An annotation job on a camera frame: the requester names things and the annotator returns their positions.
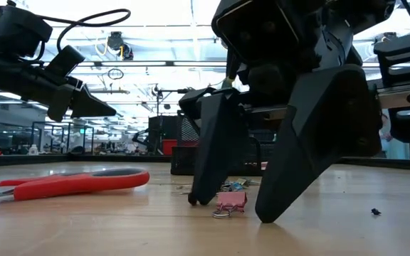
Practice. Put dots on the pink sticky note pad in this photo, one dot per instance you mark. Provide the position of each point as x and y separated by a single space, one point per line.
264 165

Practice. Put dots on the red box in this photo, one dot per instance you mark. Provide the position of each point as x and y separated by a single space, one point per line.
167 147

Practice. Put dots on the pink binder clip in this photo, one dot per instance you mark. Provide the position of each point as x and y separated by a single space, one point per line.
231 200

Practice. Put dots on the background black frame cell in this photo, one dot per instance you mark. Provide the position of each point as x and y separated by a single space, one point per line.
69 138

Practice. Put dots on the black boom stand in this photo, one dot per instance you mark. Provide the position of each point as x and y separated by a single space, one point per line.
157 103

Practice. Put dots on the black cabinet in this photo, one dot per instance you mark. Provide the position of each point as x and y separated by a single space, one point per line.
158 131

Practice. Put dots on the long ceiling light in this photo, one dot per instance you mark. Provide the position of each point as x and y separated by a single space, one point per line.
137 63

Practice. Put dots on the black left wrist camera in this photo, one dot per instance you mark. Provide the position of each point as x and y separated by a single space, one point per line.
16 30

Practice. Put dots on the black background robot arm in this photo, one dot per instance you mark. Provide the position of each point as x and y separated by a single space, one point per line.
144 138

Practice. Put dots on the small black debris piece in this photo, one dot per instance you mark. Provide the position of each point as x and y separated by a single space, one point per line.
376 211

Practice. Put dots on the person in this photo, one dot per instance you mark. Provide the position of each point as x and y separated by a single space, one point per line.
386 135

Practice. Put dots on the white plastic bottle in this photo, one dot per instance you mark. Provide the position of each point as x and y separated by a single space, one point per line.
33 150

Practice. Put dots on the yellow-green binder clip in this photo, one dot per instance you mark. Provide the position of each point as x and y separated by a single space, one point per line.
243 181

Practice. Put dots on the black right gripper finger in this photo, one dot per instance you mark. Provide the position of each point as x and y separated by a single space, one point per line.
219 135
326 121

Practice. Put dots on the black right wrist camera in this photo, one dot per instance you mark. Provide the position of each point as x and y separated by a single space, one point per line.
258 32

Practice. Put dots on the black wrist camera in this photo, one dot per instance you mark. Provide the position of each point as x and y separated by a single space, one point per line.
16 30
258 32

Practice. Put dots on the black mesh desk organizer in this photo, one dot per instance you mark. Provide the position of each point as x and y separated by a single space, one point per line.
185 160

